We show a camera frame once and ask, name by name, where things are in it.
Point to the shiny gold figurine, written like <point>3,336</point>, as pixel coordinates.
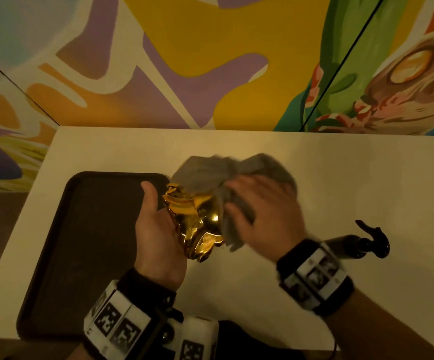
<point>196,224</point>

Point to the person's left hand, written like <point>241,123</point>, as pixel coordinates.
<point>158,247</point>

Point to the person's right thumb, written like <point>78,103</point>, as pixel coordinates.
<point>239,219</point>

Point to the person's left thumb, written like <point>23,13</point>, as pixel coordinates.
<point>150,200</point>

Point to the dark brown serving tray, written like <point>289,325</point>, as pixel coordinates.
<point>89,251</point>

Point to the person's right forearm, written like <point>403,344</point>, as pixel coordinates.
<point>374,329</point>

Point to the grey cleaning cloth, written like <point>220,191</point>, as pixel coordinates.
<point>217,174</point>

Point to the black trigger spray bottle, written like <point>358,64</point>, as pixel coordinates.
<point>367,243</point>

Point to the person's left forearm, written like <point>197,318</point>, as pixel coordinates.
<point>78,353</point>

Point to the person's right hand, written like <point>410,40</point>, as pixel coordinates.
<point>277,221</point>

